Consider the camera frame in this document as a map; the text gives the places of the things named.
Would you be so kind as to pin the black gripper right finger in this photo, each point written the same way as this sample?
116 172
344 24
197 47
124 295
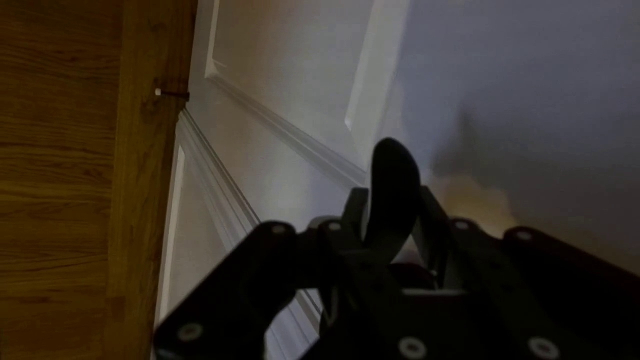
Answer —
543 298

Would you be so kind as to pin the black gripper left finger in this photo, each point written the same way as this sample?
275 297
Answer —
229 312

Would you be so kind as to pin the white panel door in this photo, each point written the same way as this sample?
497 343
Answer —
285 104

